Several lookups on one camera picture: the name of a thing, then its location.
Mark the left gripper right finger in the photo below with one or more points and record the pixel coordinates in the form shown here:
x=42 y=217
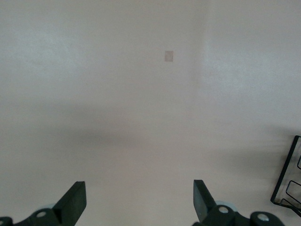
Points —
x=204 y=204

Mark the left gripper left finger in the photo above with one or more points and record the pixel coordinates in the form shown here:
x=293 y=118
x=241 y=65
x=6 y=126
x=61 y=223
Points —
x=70 y=204

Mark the small brown tape square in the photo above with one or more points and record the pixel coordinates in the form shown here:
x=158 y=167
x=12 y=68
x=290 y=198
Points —
x=168 y=56

